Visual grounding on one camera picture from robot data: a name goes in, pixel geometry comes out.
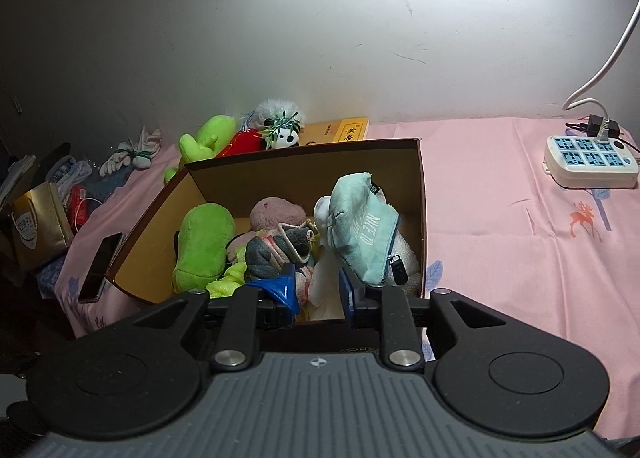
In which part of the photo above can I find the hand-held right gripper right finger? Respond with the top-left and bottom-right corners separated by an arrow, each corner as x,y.
339,264 -> 523,370

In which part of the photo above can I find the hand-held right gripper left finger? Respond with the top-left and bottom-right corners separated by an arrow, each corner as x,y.
116,263 -> 301,372

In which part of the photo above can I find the pink floral sock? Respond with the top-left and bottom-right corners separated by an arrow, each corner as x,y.
292,258 -> 321,319

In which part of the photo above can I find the grey knit sock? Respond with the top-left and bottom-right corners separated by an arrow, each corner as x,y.
245,224 -> 317,279

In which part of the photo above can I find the mint green pouch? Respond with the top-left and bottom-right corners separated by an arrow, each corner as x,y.
330,173 -> 408,287

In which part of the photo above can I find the pink brown plush octopus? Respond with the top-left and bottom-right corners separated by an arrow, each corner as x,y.
250,196 -> 308,233

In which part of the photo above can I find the white fluffy plush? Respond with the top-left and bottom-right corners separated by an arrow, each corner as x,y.
307,190 -> 422,323

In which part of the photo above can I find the brown cardboard box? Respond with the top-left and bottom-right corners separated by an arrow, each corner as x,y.
104,139 -> 431,354

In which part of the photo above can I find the pink printed bedsheet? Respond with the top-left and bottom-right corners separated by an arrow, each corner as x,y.
55,115 -> 640,444

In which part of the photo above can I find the panda plush toy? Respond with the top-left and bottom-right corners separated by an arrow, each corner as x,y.
216,98 -> 307,159

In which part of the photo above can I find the yellow box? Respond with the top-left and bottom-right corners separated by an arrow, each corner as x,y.
300,118 -> 371,146

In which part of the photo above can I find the green yellow plush toy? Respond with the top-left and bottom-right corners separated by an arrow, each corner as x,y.
164,115 -> 237,183

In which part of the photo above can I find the black smartphone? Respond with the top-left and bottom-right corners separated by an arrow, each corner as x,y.
77,232 -> 124,303

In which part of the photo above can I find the red packet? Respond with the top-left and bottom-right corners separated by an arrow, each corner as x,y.
67,184 -> 103,226

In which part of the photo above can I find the blue patterned box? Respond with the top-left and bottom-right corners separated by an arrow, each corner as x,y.
37,255 -> 71,299

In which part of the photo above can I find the blue white packet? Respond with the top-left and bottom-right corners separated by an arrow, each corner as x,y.
47,158 -> 93,199

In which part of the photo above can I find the gold paper bag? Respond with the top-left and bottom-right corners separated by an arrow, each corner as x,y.
11,183 -> 75,271

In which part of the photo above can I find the white power strip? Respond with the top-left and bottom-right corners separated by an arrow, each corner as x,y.
544,134 -> 640,189

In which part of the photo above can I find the black charger plug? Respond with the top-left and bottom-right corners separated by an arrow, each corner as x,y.
567,114 -> 621,139

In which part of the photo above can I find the white cable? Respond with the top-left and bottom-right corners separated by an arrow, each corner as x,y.
564,0 -> 640,139

